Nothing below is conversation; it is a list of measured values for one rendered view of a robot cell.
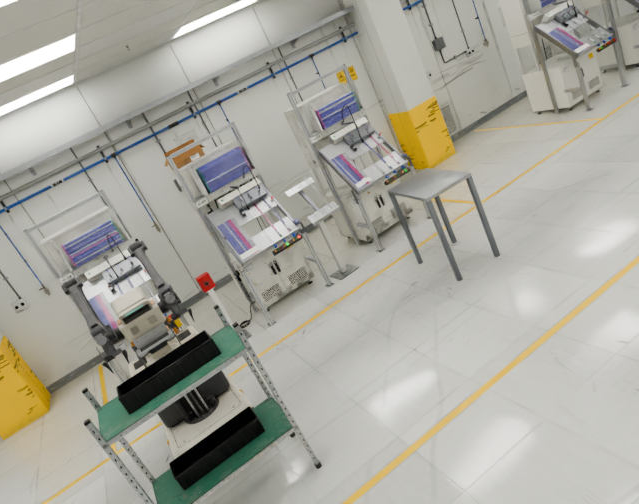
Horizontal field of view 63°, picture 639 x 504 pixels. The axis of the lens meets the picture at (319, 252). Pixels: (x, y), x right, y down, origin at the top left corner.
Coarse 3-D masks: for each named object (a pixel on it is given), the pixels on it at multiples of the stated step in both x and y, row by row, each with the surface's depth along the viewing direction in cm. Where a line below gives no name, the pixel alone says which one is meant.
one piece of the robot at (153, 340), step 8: (160, 328) 340; (144, 336) 336; (152, 336) 338; (160, 336) 339; (168, 336) 334; (176, 336) 338; (136, 344) 335; (144, 344) 337; (152, 344) 333; (160, 344) 342; (136, 352) 331; (144, 352) 329; (152, 352) 341
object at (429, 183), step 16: (416, 176) 484; (432, 176) 463; (448, 176) 445; (464, 176) 428; (400, 192) 463; (416, 192) 444; (432, 192) 427; (400, 208) 489; (432, 208) 424; (480, 208) 439; (448, 224) 509; (416, 256) 505; (448, 256) 440; (496, 256) 455
